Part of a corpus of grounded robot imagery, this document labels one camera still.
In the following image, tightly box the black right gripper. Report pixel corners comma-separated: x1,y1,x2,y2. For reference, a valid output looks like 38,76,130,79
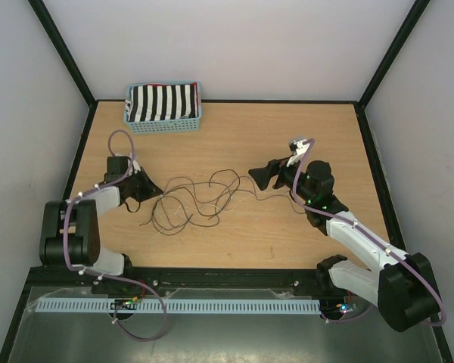
248,153,315,204

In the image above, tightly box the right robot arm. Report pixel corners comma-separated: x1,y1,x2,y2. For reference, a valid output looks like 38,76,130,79
248,160,445,332

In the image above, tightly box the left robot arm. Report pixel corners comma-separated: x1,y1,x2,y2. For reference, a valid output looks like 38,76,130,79
39,155,163,293

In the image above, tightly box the light blue plastic basket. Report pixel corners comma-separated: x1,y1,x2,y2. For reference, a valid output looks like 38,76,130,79
123,81,202,135

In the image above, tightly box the black white striped cloth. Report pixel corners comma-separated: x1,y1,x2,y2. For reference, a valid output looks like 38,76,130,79
125,82,201,123

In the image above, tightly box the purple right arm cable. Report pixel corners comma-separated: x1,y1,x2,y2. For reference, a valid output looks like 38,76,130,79
290,138,448,327

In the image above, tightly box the tangled thin wire bundle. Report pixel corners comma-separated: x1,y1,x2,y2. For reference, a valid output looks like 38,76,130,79
139,169,307,234

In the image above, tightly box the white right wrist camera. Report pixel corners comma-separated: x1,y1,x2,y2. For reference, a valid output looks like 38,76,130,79
286,138,315,167

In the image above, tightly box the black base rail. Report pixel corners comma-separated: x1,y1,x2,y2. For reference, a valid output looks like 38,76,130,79
26,265,428,297

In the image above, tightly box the light blue slotted cable duct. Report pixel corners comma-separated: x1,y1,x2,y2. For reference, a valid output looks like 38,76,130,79
34,298,319,315

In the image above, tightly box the black aluminium frame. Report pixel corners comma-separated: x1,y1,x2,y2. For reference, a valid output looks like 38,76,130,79
0,0,454,363

